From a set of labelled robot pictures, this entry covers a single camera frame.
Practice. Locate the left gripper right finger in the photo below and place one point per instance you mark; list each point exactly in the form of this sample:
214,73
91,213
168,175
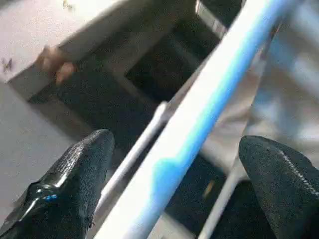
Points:
286,189

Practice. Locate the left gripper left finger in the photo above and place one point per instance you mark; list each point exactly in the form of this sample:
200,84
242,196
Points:
67,189

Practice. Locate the small yellow label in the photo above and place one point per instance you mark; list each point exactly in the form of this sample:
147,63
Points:
209,188

